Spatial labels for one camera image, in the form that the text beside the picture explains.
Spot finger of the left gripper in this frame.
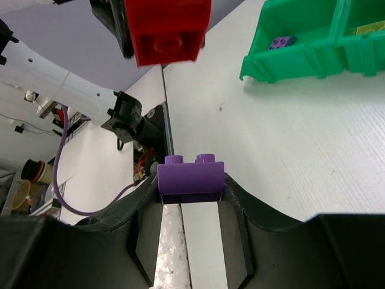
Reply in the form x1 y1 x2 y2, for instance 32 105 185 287
90 0 134 58

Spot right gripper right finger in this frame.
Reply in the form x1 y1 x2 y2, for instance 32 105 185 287
218 176 384 288

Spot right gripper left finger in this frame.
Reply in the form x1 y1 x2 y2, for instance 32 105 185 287
1 175 163 288

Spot red long lego brick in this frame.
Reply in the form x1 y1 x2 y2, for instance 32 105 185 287
125 0 211 67

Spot purple curved lego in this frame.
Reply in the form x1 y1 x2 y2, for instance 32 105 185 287
157 154 225 204

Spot purple rectangular lego brick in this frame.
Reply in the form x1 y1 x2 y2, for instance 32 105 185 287
269 36 297 50

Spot green compartment tray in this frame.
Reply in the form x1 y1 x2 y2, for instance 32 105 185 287
239 1 384 84

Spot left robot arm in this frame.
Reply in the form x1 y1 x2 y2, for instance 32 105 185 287
1 1 163 148

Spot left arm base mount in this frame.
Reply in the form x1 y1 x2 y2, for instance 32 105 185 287
133 102 171 182

